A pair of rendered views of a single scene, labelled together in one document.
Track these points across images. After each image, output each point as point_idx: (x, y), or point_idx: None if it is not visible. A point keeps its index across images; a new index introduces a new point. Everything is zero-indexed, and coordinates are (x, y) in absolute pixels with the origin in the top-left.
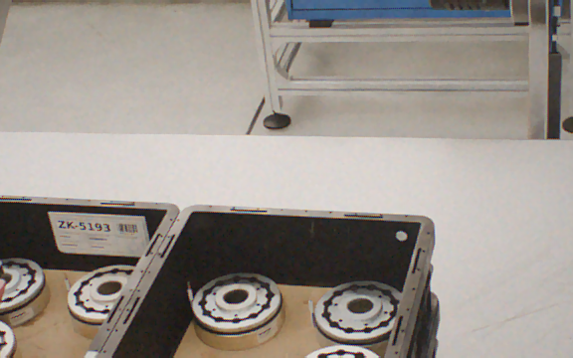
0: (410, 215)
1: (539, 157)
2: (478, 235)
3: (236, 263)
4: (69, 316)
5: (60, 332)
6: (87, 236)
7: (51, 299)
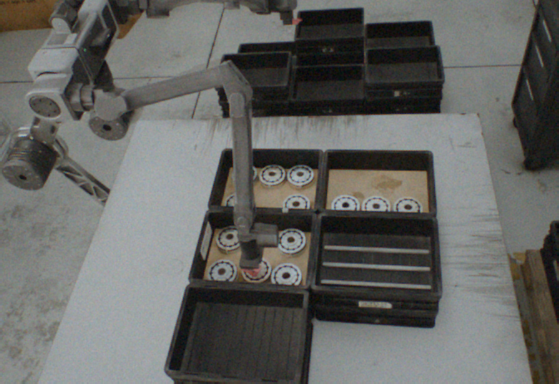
0: (221, 153)
1: (129, 170)
2: (170, 182)
3: None
4: (232, 255)
5: (240, 255)
6: (205, 245)
7: None
